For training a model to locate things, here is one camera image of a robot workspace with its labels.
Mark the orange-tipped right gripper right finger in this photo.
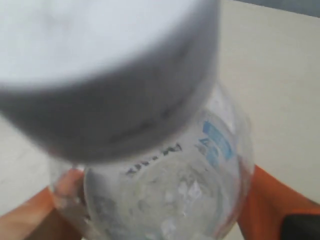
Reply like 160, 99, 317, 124
237, 166, 320, 240

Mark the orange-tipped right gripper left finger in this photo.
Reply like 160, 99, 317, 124
0, 169, 84, 240

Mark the clear plastic bottle white cap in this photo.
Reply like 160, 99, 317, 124
0, 0, 254, 240

